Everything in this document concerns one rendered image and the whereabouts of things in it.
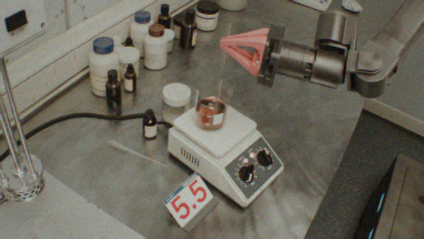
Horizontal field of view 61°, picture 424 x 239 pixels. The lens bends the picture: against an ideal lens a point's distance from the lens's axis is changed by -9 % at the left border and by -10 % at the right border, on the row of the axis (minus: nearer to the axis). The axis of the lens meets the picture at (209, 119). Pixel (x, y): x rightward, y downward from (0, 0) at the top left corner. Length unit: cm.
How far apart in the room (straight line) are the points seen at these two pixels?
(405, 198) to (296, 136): 68
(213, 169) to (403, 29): 41
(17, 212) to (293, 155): 56
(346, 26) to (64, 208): 57
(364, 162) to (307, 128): 116
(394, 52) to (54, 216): 62
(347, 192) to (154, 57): 120
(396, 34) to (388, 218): 84
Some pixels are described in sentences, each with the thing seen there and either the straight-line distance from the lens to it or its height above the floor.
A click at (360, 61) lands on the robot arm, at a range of 61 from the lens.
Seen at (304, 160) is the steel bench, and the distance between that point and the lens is 86.
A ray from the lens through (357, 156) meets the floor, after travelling 208.
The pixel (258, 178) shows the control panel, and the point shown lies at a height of 79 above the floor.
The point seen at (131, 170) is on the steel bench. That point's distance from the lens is 78.
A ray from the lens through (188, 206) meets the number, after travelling 71.
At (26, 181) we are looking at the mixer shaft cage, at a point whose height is 92.
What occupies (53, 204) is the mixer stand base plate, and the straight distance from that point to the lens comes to 74.
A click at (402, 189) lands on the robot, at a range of 150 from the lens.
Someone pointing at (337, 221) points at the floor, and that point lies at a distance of 177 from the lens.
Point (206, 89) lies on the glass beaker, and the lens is 73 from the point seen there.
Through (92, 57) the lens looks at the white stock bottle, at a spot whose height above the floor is 85.
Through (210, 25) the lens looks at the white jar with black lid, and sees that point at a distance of 120.
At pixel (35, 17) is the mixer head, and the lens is 38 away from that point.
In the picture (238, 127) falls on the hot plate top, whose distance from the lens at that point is 75.
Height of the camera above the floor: 135
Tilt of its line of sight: 42 degrees down
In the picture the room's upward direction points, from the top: 9 degrees clockwise
